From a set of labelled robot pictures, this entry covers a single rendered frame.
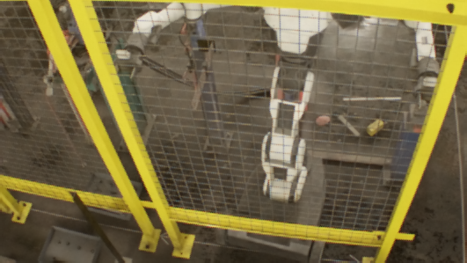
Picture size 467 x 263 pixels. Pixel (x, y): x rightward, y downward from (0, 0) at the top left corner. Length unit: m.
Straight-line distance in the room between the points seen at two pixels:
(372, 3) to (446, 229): 1.95
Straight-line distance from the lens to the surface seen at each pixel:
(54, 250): 3.20
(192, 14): 2.17
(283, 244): 2.70
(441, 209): 3.14
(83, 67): 2.96
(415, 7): 1.39
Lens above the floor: 2.66
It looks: 51 degrees down
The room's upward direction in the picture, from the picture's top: 7 degrees counter-clockwise
